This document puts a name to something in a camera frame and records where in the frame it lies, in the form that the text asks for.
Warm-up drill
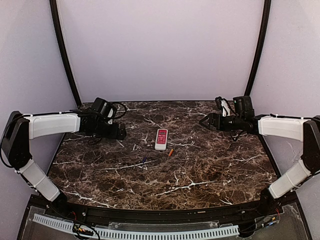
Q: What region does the white remote control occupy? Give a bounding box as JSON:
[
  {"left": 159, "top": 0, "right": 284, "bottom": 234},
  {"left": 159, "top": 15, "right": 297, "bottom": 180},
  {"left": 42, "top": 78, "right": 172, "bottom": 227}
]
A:
[{"left": 154, "top": 129, "right": 168, "bottom": 151}]

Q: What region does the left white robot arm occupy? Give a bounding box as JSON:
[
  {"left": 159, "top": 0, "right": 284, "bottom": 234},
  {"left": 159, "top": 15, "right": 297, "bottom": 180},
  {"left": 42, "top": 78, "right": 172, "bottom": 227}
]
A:
[{"left": 0, "top": 97, "right": 127, "bottom": 204}]

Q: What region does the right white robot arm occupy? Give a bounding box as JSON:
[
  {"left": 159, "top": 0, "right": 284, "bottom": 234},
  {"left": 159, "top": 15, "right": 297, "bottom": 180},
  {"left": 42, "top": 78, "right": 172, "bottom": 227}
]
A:
[{"left": 199, "top": 95, "right": 320, "bottom": 200}]

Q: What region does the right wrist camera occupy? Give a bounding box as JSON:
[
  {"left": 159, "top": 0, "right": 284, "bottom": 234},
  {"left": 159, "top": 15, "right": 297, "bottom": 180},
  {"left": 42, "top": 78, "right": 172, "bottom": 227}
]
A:
[{"left": 215, "top": 96, "right": 231, "bottom": 117}]

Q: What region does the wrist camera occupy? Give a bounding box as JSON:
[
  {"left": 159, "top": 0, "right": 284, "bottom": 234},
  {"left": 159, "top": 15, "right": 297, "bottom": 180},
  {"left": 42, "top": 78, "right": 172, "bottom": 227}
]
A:
[
  {"left": 106, "top": 104, "right": 117, "bottom": 125},
  {"left": 215, "top": 96, "right": 231, "bottom": 117}
]

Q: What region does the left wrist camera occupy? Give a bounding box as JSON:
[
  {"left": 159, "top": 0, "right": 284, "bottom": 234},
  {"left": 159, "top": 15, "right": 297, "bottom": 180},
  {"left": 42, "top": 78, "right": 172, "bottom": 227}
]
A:
[{"left": 106, "top": 104, "right": 117, "bottom": 125}]

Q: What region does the black front rail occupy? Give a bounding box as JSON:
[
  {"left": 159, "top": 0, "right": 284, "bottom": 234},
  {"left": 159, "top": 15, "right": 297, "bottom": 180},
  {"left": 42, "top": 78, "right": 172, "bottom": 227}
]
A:
[{"left": 58, "top": 202, "right": 261, "bottom": 225}]

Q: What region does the white slotted cable duct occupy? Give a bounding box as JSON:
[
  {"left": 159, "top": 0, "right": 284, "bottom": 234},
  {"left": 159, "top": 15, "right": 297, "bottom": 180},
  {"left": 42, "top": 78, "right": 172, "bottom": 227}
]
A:
[{"left": 32, "top": 213, "right": 240, "bottom": 240}]

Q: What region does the right black frame post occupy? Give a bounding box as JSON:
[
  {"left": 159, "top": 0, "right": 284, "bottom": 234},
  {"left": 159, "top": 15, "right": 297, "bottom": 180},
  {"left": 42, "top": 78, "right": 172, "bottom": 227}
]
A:
[{"left": 244, "top": 0, "right": 272, "bottom": 96}]

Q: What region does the black frame post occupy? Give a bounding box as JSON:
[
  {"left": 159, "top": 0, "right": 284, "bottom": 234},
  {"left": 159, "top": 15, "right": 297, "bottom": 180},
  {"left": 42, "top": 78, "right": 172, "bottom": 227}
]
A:
[
  {"left": 49, "top": 0, "right": 82, "bottom": 108},
  {"left": 244, "top": 0, "right": 272, "bottom": 96}
]

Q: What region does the left black frame post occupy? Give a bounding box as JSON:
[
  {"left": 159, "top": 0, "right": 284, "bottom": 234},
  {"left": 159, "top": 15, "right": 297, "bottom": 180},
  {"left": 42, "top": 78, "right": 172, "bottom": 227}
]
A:
[{"left": 49, "top": 0, "right": 82, "bottom": 108}]

